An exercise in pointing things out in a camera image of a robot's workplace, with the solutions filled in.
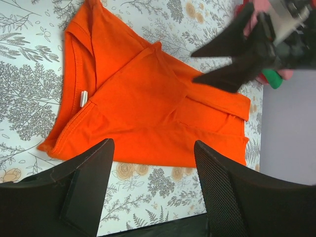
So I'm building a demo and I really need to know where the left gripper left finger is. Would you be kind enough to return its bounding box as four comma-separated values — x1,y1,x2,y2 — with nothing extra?
0,139,115,237

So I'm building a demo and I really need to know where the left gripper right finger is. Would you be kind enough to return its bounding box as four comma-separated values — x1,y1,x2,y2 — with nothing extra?
194,141,316,237

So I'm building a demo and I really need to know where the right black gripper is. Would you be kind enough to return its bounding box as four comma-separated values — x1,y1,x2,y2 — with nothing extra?
191,0,316,93

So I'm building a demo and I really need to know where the orange t shirt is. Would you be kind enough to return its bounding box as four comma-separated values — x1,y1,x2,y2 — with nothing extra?
38,0,250,167

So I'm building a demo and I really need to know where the folded green t shirt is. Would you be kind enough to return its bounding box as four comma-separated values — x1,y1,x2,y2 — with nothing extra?
261,69,283,89

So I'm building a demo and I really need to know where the folded pink t shirt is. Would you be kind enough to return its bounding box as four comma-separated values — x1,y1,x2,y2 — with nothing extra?
243,0,293,80

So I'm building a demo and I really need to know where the floral table cloth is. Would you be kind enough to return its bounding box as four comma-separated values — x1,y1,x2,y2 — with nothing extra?
0,0,263,236

